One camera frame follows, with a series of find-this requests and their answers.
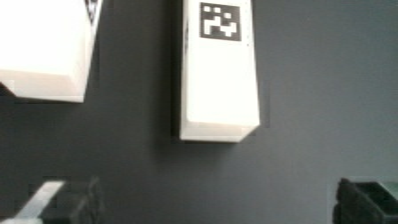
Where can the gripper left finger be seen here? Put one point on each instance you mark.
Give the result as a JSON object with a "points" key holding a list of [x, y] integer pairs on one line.
{"points": [[67, 203]]}

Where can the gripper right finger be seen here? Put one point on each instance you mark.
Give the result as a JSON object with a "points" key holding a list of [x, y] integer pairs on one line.
{"points": [[367, 202]]}

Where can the white desk leg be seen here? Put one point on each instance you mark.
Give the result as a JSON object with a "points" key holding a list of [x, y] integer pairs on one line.
{"points": [[220, 80], [49, 30]]}

